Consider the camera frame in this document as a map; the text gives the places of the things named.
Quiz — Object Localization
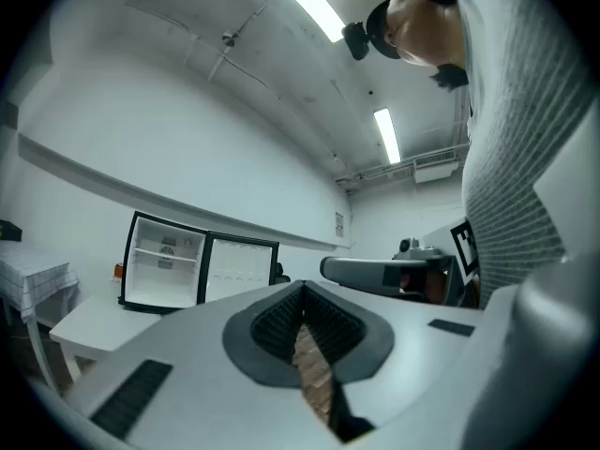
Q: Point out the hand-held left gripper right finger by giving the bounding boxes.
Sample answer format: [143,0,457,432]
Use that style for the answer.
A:
[302,278,491,443]

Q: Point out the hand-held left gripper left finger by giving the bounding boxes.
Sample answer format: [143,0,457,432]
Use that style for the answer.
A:
[64,278,347,450]

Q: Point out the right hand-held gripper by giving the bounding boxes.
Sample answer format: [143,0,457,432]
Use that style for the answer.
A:
[320,219,483,309]

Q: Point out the black mini fridge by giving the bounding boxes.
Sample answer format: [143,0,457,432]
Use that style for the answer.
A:
[117,210,281,316]

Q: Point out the white fridge shelf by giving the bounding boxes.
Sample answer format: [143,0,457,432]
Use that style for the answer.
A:
[133,247,199,264]

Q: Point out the person's right hand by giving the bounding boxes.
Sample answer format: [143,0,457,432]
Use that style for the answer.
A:
[399,268,447,306]

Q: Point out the ceiling pipes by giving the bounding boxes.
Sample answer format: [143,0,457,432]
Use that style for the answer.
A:
[334,142,472,192]

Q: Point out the white low table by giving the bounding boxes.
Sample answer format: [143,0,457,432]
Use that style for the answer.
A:
[48,292,201,384]

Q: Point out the white air conditioner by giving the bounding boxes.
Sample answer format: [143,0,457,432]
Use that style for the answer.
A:
[412,150,460,185]

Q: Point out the short ceiling light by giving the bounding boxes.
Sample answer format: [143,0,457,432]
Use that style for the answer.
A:
[372,106,402,165]

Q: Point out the checkered tablecloth table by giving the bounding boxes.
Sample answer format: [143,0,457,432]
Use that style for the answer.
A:
[0,240,81,396]

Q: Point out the grey knitted sweater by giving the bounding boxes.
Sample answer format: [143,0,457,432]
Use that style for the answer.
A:
[447,0,600,309]

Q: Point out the black box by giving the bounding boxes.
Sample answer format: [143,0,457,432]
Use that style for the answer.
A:
[0,219,23,243]

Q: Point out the black headband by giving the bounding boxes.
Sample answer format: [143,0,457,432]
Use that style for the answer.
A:
[366,0,419,61]

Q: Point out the person's head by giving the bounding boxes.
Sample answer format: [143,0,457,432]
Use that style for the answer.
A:
[366,0,470,94]

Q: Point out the long ceiling light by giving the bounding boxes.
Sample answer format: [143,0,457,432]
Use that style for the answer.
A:
[259,0,347,44]

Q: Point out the black head camera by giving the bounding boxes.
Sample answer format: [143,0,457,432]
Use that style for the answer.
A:
[340,20,375,62]

